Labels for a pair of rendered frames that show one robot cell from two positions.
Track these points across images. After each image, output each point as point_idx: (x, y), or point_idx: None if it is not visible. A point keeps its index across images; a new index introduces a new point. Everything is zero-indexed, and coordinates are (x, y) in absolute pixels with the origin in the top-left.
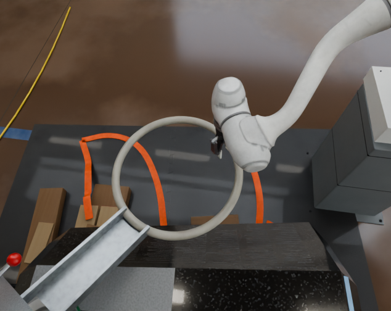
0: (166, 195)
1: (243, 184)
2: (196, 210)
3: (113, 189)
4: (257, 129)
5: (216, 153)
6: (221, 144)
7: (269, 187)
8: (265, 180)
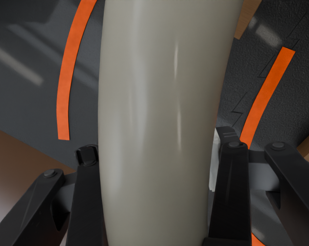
0: (244, 109)
1: (100, 54)
2: None
3: None
4: None
5: (277, 143)
6: (245, 221)
7: (55, 21)
8: (55, 38)
